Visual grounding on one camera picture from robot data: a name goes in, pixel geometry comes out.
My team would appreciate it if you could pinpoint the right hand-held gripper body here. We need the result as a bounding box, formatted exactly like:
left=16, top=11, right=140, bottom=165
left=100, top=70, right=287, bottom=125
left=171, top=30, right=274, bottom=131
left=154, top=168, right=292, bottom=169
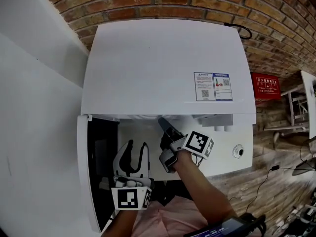
left=158, top=130, right=215, bottom=174

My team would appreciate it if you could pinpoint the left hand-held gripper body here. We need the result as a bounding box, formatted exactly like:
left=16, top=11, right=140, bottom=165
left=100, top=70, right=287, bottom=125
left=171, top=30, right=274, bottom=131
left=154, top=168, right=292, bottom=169
left=111, top=176, right=155, bottom=211

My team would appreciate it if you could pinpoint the person's left forearm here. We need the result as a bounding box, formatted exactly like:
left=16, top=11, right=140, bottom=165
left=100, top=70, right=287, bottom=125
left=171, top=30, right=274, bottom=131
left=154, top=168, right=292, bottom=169
left=100, top=208, right=139, bottom=237

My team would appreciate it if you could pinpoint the person's right forearm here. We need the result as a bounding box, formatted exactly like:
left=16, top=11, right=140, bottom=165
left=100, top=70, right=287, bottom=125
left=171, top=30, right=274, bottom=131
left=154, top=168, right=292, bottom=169
left=175, top=151, right=238, bottom=225

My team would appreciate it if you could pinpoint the white microwave door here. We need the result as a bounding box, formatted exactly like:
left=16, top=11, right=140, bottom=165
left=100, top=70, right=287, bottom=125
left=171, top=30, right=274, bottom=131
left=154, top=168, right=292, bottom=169
left=76, top=114, right=119, bottom=233

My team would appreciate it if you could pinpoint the person's pink clothing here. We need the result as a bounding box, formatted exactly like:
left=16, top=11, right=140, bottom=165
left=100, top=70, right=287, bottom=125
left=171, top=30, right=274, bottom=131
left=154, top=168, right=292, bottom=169
left=132, top=196, right=208, bottom=237

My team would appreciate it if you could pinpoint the blue energy label sticker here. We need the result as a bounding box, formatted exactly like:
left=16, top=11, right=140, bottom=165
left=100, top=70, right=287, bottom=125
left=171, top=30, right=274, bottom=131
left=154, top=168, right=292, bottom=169
left=212, top=73, right=234, bottom=102

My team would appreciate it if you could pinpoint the black screen device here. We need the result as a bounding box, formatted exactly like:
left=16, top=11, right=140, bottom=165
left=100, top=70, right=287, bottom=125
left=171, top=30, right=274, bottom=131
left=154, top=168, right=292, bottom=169
left=183, top=212, right=267, bottom=237

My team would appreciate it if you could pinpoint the red fire extinguisher box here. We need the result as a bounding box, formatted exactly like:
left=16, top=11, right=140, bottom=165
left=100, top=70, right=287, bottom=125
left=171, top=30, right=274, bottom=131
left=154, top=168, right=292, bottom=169
left=250, top=72, right=282, bottom=101

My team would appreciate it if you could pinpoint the white cabinet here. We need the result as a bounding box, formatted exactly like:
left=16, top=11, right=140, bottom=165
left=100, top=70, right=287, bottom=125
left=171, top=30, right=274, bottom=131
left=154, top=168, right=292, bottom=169
left=0, top=0, right=90, bottom=237

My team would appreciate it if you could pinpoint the black stand base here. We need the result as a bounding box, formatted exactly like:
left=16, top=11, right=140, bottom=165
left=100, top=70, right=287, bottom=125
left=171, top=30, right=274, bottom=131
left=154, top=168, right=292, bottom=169
left=292, top=157, right=316, bottom=177

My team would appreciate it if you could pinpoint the white table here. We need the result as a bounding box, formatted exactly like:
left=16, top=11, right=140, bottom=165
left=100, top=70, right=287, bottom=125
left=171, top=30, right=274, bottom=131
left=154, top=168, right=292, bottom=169
left=300, top=70, right=316, bottom=141

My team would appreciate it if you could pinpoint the thin black floor cable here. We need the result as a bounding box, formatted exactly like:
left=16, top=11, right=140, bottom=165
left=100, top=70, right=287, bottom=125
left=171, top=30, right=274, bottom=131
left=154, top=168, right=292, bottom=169
left=228, top=167, right=275, bottom=216

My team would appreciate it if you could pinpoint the white chair frame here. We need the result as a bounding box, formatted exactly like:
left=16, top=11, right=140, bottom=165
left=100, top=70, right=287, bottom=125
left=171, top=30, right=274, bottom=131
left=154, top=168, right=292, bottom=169
left=263, top=82, right=310, bottom=133

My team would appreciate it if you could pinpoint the black power cable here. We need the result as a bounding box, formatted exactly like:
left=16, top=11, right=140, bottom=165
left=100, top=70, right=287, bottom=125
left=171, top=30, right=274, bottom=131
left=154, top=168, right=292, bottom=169
left=223, top=22, right=253, bottom=40

